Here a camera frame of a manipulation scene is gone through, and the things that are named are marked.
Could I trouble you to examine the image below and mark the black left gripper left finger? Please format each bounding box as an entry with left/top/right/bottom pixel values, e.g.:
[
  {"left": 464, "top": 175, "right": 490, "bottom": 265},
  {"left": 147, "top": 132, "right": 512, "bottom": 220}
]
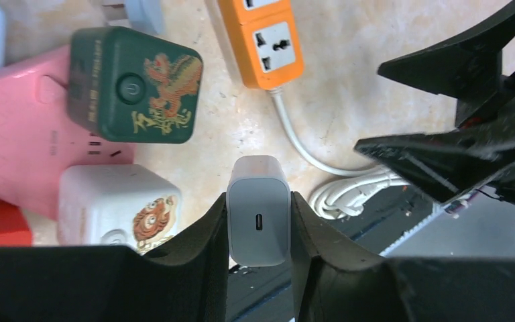
[{"left": 0, "top": 195, "right": 229, "bottom": 321}]

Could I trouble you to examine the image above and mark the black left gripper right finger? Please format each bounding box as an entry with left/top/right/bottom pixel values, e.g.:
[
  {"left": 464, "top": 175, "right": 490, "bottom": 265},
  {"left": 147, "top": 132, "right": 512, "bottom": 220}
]
[{"left": 291, "top": 192, "right": 515, "bottom": 321}]

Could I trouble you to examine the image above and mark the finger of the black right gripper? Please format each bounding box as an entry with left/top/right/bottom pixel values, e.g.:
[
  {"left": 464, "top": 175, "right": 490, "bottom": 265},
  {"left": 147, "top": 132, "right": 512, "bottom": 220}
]
[
  {"left": 378, "top": 1, "right": 515, "bottom": 127},
  {"left": 355, "top": 129, "right": 515, "bottom": 204}
]

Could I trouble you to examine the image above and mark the white cube socket tiger print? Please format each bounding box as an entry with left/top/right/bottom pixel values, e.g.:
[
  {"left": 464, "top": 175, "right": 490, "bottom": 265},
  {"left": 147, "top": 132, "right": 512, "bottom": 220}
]
[{"left": 57, "top": 164, "right": 183, "bottom": 254}]

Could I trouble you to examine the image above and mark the white USB charger adapter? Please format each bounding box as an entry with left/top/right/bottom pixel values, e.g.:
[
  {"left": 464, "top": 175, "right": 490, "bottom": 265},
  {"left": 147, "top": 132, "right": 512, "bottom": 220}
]
[{"left": 226, "top": 155, "right": 291, "bottom": 267}]

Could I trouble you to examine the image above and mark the dark green cube socket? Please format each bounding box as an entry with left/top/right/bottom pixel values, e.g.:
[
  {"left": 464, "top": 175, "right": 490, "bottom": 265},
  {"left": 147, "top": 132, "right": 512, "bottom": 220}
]
[{"left": 66, "top": 26, "right": 203, "bottom": 144}]

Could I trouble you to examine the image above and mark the pink triangular power strip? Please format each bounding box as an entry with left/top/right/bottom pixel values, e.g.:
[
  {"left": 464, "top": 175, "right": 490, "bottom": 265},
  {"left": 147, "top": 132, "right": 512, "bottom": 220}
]
[{"left": 0, "top": 46, "right": 135, "bottom": 219}]

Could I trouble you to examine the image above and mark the orange power strip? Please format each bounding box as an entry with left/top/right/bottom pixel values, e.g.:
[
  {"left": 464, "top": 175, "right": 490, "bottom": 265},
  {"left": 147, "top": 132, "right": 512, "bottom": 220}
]
[{"left": 217, "top": 0, "right": 304, "bottom": 90}]

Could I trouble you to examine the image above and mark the white coiled power cable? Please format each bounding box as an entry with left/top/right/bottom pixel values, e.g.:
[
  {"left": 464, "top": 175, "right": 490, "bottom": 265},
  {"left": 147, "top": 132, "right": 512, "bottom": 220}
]
[{"left": 268, "top": 88, "right": 412, "bottom": 221}]

